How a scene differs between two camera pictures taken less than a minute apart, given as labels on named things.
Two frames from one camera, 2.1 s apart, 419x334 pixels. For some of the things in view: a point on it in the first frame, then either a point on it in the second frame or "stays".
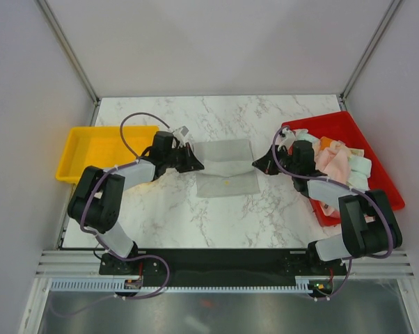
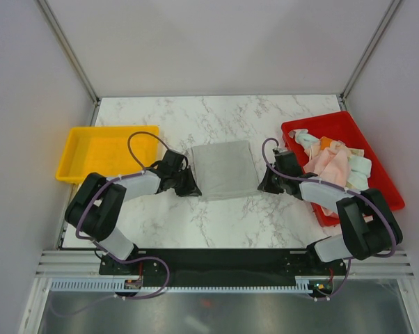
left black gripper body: (176, 158) → (179, 179)
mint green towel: (360, 168) stays
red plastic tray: (340, 127) stays
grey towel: (227, 168) stays
